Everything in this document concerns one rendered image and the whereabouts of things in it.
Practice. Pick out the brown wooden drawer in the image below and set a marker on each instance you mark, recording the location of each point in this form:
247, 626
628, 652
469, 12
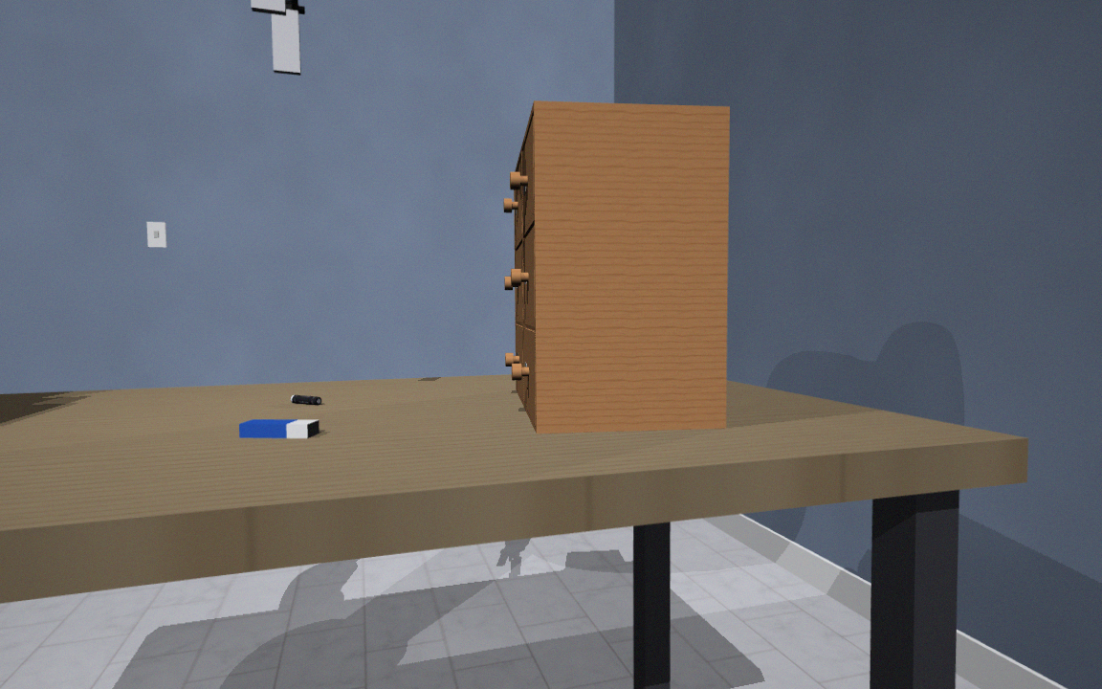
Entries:
527, 178
527, 277
518, 359
517, 206
528, 370
507, 284

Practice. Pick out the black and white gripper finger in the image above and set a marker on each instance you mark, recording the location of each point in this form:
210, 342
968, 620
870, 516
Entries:
269, 6
285, 33

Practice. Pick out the white and blue eraser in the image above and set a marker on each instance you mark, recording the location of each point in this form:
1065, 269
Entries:
272, 428

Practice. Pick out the brown wooden chest of drawers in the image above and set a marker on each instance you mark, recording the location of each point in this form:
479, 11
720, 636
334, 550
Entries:
631, 266

